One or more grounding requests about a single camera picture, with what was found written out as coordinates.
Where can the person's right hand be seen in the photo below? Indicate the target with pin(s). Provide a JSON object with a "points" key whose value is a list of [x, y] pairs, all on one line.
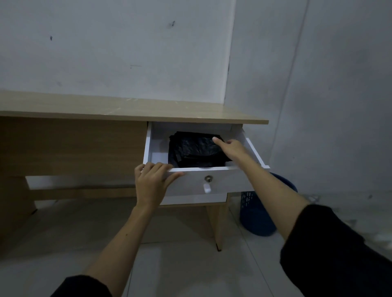
{"points": [[235, 150]]}

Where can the person's left hand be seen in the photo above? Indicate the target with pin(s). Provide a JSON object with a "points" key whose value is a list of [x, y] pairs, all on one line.
{"points": [[150, 186]]}

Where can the person's left thumb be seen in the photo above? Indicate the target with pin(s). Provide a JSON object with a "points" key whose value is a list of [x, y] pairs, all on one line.
{"points": [[175, 178]]}

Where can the person's right thumb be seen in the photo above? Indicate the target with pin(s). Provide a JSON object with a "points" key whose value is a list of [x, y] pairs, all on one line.
{"points": [[219, 141]]}

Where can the person's left middle finger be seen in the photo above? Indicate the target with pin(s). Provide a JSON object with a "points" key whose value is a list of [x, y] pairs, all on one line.
{"points": [[157, 167]]}

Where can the person's left little finger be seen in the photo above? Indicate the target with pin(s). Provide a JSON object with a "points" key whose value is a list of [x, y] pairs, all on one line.
{"points": [[139, 169]]}

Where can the white drawer with lock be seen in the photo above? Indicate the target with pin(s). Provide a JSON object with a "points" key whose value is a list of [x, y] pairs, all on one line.
{"points": [[190, 180]]}

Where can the person's right forearm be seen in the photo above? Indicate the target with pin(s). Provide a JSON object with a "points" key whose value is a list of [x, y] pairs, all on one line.
{"points": [[272, 195]]}

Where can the person's left forearm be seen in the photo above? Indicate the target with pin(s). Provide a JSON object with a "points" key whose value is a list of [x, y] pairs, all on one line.
{"points": [[122, 244]]}

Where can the folded black plastic bags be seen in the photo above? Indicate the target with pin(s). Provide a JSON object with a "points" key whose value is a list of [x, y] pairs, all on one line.
{"points": [[193, 150]]}

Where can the white plain drawer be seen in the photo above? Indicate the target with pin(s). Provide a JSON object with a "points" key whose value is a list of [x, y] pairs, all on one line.
{"points": [[196, 199]]}

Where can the silver key with white tag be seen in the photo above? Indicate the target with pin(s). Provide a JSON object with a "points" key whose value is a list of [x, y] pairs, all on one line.
{"points": [[207, 188]]}

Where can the light wooden desk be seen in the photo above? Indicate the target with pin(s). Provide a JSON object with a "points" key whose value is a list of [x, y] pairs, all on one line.
{"points": [[73, 143]]}

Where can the blue plastic waste basket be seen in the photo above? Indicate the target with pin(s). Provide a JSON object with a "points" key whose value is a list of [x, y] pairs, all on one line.
{"points": [[255, 214]]}

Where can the black left sleeve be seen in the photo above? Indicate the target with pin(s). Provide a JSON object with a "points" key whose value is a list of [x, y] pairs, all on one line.
{"points": [[82, 287]]}

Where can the black sleeve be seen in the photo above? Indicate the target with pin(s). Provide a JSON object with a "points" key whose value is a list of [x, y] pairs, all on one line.
{"points": [[333, 257], [82, 287]]}

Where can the black right sleeve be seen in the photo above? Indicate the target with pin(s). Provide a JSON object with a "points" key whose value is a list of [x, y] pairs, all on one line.
{"points": [[333, 257]]}

